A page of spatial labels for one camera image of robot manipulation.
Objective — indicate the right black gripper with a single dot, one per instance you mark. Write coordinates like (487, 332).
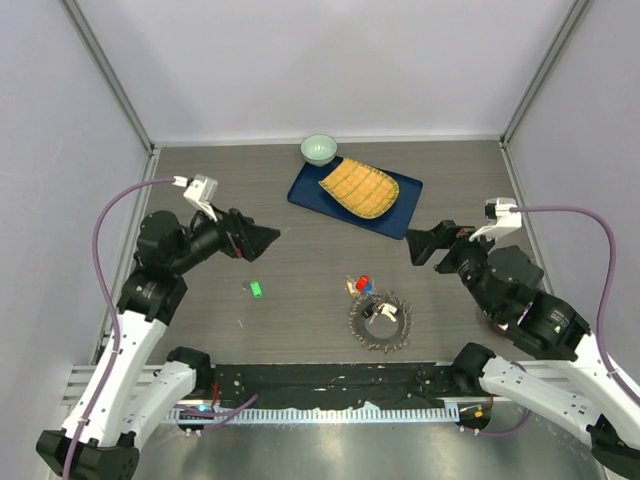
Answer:
(421, 242)

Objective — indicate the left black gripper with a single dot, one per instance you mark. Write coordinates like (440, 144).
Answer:
(241, 237)

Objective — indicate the green capped key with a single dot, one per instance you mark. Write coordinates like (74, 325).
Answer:
(254, 288)

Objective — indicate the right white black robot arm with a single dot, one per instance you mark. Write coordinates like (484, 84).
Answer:
(504, 284)

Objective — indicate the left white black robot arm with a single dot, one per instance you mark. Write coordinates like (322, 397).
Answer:
(103, 436)

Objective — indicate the dark blue tray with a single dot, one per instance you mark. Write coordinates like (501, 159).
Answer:
(306, 192)

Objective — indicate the yellow woven bamboo mat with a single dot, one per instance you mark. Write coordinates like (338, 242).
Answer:
(361, 189)

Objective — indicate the light green ceramic bowl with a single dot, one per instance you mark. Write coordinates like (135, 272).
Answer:
(319, 149)

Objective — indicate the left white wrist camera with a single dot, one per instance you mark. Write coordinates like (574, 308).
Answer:
(198, 191)

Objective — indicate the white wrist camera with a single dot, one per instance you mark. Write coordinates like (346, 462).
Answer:
(198, 191)
(503, 218)

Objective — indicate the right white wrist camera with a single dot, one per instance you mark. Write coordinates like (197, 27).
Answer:
(503, 218)

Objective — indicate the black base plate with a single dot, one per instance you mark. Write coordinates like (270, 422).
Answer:
(389, 386)

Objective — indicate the slotted white cable duct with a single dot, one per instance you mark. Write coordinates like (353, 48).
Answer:
(367, 414)

